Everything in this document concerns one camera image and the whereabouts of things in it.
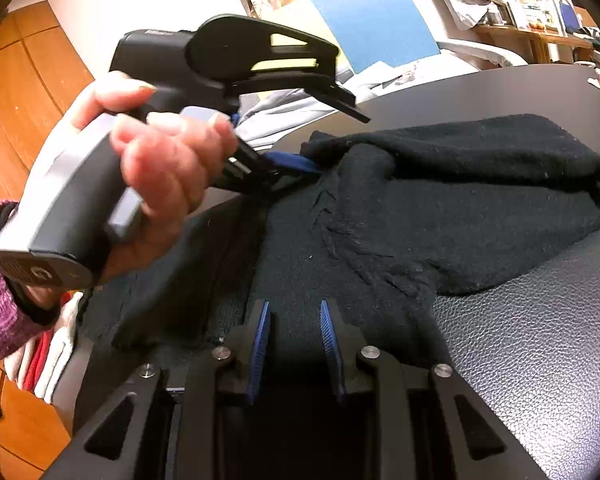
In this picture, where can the person's left forearm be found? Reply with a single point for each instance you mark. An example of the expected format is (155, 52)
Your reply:
(10, 330)

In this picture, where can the stack of folded clothes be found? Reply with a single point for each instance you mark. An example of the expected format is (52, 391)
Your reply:
(55, 355)

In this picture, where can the yellow board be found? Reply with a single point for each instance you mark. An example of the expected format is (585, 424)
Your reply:
(310, 17)

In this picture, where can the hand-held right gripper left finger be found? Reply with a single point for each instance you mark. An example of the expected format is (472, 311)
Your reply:
(260, 350)

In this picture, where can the wooden wardrobe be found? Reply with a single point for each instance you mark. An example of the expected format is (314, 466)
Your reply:
(30, 85)

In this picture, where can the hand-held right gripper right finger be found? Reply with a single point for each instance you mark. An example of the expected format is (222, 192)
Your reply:
(330, 345)

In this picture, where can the black knitted sweater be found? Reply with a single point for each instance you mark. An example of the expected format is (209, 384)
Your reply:
(430, 210)

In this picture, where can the person's left hand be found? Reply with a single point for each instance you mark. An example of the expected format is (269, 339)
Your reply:
(180, 170)

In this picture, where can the pile of grey clothes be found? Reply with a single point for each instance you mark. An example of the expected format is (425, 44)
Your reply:
(270, 120)

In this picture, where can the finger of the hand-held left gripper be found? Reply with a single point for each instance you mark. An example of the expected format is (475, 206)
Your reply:
(292, 162)
(342, 97)

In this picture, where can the blue bag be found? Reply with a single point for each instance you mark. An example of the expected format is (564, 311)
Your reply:
(570, 15)

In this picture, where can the cluttered wooden desk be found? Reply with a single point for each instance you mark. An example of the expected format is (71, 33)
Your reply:
(535, 35)

